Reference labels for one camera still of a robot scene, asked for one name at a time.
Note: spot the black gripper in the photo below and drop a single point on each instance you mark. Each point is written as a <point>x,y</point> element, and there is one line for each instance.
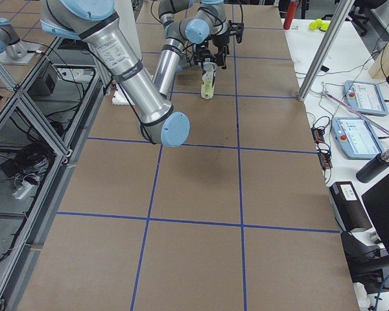
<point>220,41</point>
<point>203,52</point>

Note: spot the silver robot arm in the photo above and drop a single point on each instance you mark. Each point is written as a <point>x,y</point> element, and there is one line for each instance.
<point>177,33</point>
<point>97,23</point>

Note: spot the neighbouring robot arm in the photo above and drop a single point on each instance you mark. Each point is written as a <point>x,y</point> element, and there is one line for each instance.
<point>13,50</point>

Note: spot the spare tennis balls on desk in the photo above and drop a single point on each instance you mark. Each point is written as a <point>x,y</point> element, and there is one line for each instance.
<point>319,24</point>

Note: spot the grey usb hub left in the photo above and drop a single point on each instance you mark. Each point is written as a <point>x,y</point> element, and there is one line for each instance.
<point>318,134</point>

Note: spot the grey usb hub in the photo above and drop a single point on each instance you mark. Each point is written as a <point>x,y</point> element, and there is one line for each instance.
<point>318,134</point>
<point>324,157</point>

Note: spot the grey usb hub right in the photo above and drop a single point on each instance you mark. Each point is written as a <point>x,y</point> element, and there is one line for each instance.
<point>324,157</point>

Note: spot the blue teach pendant far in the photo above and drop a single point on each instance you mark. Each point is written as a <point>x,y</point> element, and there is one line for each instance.
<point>365,97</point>

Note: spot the blue teach pendant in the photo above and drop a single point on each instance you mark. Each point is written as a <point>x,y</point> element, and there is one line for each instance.
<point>365,97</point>
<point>356,138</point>

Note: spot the blue teach pendant near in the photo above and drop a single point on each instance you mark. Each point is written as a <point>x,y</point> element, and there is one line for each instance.
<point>356,138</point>

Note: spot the black water bottle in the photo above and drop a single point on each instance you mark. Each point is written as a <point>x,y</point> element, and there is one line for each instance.
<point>374,167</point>

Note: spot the black power adapter box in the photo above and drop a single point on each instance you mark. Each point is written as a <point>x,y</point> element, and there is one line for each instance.
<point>348,207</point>

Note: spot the black monitor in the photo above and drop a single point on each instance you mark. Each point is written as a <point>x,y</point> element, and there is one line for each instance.
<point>376,202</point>

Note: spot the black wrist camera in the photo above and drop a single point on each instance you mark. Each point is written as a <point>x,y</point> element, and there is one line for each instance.
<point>236,29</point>

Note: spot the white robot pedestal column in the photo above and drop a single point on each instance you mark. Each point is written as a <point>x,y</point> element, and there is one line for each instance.
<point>127,24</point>

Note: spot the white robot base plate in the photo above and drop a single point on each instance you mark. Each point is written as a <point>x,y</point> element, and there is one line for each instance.
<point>121,99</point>

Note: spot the aluminium frame post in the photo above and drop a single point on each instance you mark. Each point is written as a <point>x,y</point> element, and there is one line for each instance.
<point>335,25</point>

